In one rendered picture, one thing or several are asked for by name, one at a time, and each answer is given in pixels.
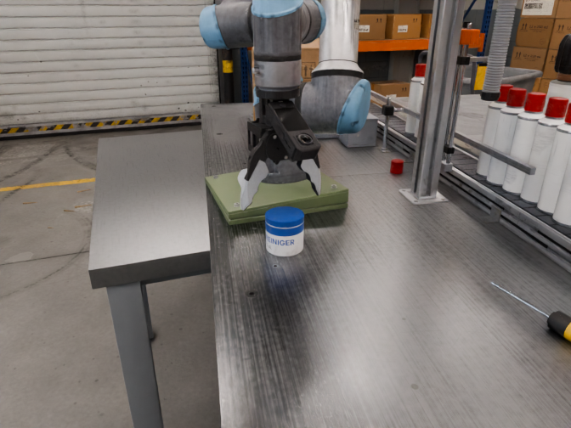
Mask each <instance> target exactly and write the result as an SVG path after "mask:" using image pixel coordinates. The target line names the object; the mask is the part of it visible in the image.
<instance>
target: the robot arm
mask: <svg viewBox="0 0 571 428"><path fill-rule="evenodd" d="M359 14H360V0H321V4H320V3H319V2H318V1H316V0H223V1H222V3H221V4H219V5H217V4H213V5H212V6H208V7H205V8H203V10H202V11H201V15H200V19H199V27H200V32H201V36H202V38H203V40H204V42H205V44H206V45H207V46H208V47H209V48H217V49H220V48H226V49H228V50H229V49H231V48H249V47H253V53H254V67H253V68H252V73H253V74H255V85H256V86H255V87H254V90H253V96H254V103H253V106H254V108H255V116H256V120H255V121H248V122H247V132H248V150H249V151H251V153H250V154H249V157H248V162H247V169H243V170H241V171H240V173H239V176H238V181H239V184H240V186H241V192H240V208H241V210H243V211H244V210H245V209H246V208H247V207H248V206H249V205H250V204H251V203H252V199H253V196H254V194H255V193H256V192H257V191H258V185H259V184H260V183H261V182H262V183H272V184H282V183H296V182H300V181H303V180H306V179H307V180H308V181H310V183H311V185H312V189H313V190H314V192H315V193H316V194H317V195H318V196H319V195H320V189H321V176H320V166H319V157H318V153H319V149H320V147H321V144H320V143H319V141H318V139H317V138H316V137H315V136H314V134H338V135H343V134H350V133H357V132H359V131H360V130H361V129H362V128H363V126H364V124H365V122H366V119H367V115H368V112H369V108H370V91H371V90H370V82H369V81H367V80H365V79H364V72H363V71H362V70H361V69H360V68H359V67H358V47H359ZM318 37H319V64H318V66H317V67H316V68H315V69H314V70H313V71H312V74H311V82H303V78H302V76H301V70H302V60H301V54H302V44H308V43H311V42H312V41H314V40H315V39H317V38H318ZM250 131H251V132H252V145H251V139H250Z"/></svg>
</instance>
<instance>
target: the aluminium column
mask: <svg viewBox="0 0 571 428"><path fill-rule="evenodd" d="M465 4H466V0H434V5H433V12H432V25H431V32H430V39H429V46H428V53H427V66H426V73H425V80H424V87H423V94H422V101H421V113H420V120H419V128H418V135H417V142H416V155H415V162H414V169H413V176H412V183H411V191H410V192H411V193H412V194H413V195H414V196H415V197H416V198H417V199H431V198H436V195H437V190H438V180H439V173H440V168H441V162H442V156H443V151H444V140H445V134H446V128H447V123H448V117H449V107H450V100H451V94H452V89H453V83H454V77H455V67H456V61H457V55H458V49H459V44H460V38H461V27H462V21H463V15H464V10H465Z"/></svg>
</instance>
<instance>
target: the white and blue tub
mask: <svg viewBox="0 0 571 428"><path fill-rule="evenodd" d="M265 227H266V249H267V251H268V252H269V253H271V254H273V255H275V256H295V255H296V254H298V253H300V252H301V251H302V249H303V230H304V213H303V211H301V210H300V209H298V208H295V207H291V206H278V207H275V208H272V209H269V210H268V211H266V213H265Z"/></svg>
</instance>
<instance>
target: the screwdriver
mask: <svg viewBox="0 0 571 428"><path fill-rule="evenodd" d="M489 283H491V284H492V285H493V286H495V287H496V288H498V289H500V290H502V291H504V292H505V293H507V294H508V295H509V296H512V297H513V298H515V299H517V300H518V301H520V302H521V303H523V304H525V305H527V306H528V307H531V308H532V309H534V310H535V311H536V312H538V313H540V314H542V315H544V316H545V317H547V318H548V319H547V323H548V325H547V327H548V328H549V329H551V330H553V331H554V332H556V333H558V334H559V335H560V336H562V337H564V338H565V339H566V340H568V341H570V342H571V317H570V316H568V315H567V314H566V313H563V312H561V311H556V312H553V313H552V314H549V313H547V312H545V311H543V310H542V309H540V308H538V307H537V306H535V305H533V304H532V303H530V302H528V301H526V300H524V299H523V298H522V297H520V296H518V295H516V294H514V293H513V292H511V291H509V290H508V289H506V288H504V287H503V286H501V285H499V284H497V283H496V282H494V281H491V280H490V281H489Z"/></svg>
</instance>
